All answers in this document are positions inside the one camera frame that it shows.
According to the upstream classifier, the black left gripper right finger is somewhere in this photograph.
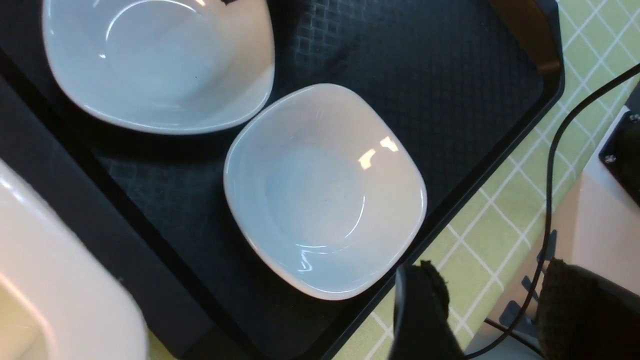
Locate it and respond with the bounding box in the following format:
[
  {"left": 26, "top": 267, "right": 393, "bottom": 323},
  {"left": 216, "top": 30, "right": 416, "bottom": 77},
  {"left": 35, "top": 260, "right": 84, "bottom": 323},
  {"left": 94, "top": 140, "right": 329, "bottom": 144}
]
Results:
[{"left": 537, "top": 259, "right": 640, "bottom": 360}]

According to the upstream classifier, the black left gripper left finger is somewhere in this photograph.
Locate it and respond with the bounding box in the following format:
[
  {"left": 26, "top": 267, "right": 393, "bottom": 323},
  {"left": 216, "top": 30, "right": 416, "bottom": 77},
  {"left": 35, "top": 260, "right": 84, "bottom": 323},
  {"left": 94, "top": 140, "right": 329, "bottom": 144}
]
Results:
[{"left": 390, "top": 260, "right": 465, "bottom": 360}]

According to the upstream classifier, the white square dish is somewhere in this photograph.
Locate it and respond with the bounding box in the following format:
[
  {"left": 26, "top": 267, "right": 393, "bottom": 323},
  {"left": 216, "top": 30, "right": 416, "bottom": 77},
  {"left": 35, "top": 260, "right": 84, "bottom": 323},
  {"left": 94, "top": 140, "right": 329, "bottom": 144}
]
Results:
[
  {"left": 42, "top": 0, "right": 275, "bottom": 135},
  {"left": 223, "top": 83, "right": 428, "bottom": 301}
]

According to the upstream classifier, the beige noodle bowl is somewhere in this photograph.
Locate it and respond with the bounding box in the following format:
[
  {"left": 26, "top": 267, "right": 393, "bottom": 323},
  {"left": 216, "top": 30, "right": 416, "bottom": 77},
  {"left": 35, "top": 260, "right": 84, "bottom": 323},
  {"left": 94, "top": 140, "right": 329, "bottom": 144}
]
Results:
[{"left": 490, "top": 0, "right": 563, "bottom": 78}]

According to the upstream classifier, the large white plastic tub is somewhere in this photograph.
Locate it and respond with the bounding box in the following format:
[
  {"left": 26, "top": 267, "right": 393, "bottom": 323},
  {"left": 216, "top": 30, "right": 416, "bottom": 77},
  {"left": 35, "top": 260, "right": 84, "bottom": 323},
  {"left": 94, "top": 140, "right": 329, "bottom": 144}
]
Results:
[{"left": 1, "top": 162, "right": 149, "bottom": 360}]

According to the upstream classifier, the black left camera cable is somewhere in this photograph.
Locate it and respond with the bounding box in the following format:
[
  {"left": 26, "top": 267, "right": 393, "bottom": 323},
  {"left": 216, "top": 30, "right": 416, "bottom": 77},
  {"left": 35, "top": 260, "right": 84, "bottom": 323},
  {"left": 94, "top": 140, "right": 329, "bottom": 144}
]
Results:
[{"left": 462, "top": 65, "right": 640, "bottom": 360}]

